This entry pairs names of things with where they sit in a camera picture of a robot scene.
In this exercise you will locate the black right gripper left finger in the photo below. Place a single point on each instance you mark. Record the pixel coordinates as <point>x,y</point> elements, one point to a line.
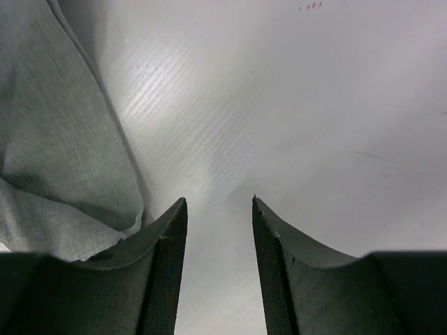
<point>130,288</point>

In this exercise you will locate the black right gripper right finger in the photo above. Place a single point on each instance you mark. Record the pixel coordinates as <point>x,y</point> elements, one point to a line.
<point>310,288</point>

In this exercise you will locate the grey cloth napkin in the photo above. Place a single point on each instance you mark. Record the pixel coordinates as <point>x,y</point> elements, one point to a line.
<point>68,186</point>

